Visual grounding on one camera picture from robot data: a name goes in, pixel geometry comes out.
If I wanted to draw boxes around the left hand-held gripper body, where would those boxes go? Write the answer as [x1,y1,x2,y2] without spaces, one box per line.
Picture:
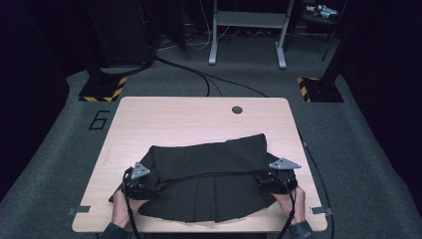
[122,161,165,201]

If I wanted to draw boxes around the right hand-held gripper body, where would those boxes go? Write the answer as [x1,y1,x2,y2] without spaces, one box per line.
[254,157,303,195]

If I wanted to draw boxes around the black pleated skirt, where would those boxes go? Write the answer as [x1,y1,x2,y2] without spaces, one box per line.
[108,133,298,223]

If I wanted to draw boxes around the person's left hand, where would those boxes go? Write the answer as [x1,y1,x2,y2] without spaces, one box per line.
[111,190,149,228]

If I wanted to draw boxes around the person's right hand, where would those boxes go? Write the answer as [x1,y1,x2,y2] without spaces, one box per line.
[272,186,307,225]

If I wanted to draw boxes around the grey tape strip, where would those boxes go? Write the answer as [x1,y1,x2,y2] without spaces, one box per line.
[310,206,333,216]
[67,205,92,216]

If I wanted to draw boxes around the black stand base, yellow stripes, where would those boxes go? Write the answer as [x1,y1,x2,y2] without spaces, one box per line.
[78,77,128,103]
[297,77,345,104]

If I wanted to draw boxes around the black stand pole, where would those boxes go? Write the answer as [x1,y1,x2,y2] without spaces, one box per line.
[81,0,108,84]
[321,0,351,84]

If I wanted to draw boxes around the black cabinet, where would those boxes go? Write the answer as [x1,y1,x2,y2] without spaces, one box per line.
[99,0,157,68]

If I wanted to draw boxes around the dark shelf rack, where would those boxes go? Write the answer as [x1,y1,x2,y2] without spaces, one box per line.
[298,0,349,63]

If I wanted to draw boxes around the black upright panel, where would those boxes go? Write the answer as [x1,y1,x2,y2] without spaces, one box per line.
[164,0,188,53]

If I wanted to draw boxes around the small clutter on shelf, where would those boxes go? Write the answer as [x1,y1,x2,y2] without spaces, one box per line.
[305,3,339,20]

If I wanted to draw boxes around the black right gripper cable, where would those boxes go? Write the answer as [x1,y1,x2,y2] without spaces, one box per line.
[274,172,297,239]

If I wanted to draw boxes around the black cable beside table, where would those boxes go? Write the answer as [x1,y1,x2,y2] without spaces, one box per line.
[299,131,335,239]

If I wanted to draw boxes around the long black floor cable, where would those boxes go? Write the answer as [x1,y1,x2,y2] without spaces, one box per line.
[153,55,269,99]

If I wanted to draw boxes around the white cables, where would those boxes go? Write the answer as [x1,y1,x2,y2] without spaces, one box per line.
[184,0,231,52]

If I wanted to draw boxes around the grey metal desk frame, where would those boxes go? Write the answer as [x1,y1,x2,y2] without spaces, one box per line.
[208,0,295,70]

